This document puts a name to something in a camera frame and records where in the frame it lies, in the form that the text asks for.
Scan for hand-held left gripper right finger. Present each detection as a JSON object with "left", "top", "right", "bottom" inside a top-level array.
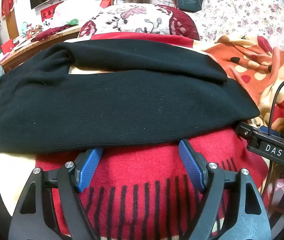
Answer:
[{"left": 178, "top": 139, "right": 272, "bottom": 240}]

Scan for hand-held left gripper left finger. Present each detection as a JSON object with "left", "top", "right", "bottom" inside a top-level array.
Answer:
[{"left": 8, "top": 147, "right": 104, "bottom": 240}]

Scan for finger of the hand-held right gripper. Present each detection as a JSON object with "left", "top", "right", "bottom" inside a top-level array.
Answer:
[{"left": 234, "top": 121, "right": 258, "bottom": 142}]

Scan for black pants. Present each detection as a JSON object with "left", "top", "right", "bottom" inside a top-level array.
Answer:
[{"left": 0, "top": 40, "right": 260, "bottom": 155}]

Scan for red orange printed blanket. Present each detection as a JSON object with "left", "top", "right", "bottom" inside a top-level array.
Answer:
[{"left": 0, "top": 34, "right": 284, "bottom": 240}]

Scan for white floral quilt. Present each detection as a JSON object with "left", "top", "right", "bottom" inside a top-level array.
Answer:
[{"left": 187, "top": 0, "right": 284, "bottom": 55}]

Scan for wooden desk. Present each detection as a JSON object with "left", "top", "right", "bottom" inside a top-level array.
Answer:
[{"left": 0, "top": 25, "right": 82, "bottom": 73}]

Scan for dark red cloth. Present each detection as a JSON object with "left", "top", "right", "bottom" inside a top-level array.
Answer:
[{"left": 31, "top": 25, "right": 69, "bottom": 42}]

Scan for red envelope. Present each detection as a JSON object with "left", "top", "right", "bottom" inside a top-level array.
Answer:
[{"left": 1, "top": 39, "right": 16, "bottom": 55}]

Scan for small toy figures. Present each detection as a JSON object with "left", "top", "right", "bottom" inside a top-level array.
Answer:
[{"left": 20, "top": 21, "right": 44, "bottom": 39}]

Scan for red floral pillow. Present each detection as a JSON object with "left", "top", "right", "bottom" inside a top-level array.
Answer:
[{"left": 78, "top": 4, "right": 200, "bottom": 40}]

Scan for red paper sign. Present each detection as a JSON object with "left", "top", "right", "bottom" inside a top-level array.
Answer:
[{"left": 41, "top": 5, "right": 58, "bottom": 22}]

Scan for black cable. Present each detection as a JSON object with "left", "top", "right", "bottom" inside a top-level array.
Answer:
[{"left": 261, "top": 78, "right": 284, "bottom": 198}]

